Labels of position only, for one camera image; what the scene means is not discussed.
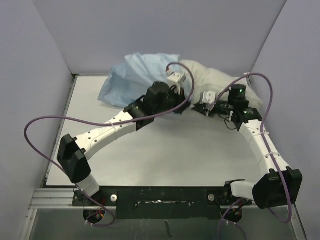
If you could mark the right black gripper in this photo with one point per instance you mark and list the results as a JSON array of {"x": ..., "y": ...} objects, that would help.
[{"x": 201, "y": 107}]

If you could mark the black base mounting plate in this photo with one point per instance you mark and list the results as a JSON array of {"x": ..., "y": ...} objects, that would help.
[{"x": 171, "y": 203}]

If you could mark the white pillow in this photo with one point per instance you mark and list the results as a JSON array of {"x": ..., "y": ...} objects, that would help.
[{"x": 210, "y": 79}]

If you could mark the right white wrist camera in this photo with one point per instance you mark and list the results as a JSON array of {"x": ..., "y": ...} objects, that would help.
[{"x": 207, "y": 97}]

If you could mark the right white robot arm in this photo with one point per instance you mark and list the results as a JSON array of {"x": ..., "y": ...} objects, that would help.
[{"x": 279, "y": 183}]

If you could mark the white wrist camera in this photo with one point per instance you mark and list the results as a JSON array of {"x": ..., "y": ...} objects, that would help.
[
  {"x": 207, "y": 97},
  {"x": 175, "y": 81}
]

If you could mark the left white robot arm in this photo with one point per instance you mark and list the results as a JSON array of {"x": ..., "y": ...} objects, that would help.
[{"x": 75, "y": 152}]

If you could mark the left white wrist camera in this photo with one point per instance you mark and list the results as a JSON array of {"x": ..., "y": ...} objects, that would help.
[{"x": 175, "y": 81}]

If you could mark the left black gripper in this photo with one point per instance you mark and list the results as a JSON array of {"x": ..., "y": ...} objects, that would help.
[{"x": 180, "y": 98}]

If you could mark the light blue pillowcase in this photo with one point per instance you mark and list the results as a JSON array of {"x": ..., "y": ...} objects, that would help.
[{"x": 129, "y": 80}]

